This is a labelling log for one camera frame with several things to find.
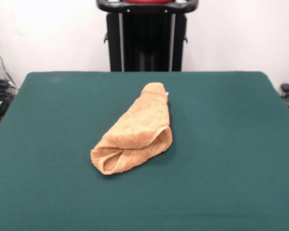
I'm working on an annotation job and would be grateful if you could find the orange terry towel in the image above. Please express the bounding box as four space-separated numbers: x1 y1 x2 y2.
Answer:
90 82 173 176

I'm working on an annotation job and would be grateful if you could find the dark green table cloth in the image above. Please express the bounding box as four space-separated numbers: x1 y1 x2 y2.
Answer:
0 71 289 231

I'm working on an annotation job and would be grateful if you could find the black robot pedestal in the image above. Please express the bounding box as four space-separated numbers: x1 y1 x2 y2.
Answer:
96 0 199 72

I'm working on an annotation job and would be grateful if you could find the grey cable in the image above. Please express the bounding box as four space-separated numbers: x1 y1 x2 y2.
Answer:
0 44 17 88

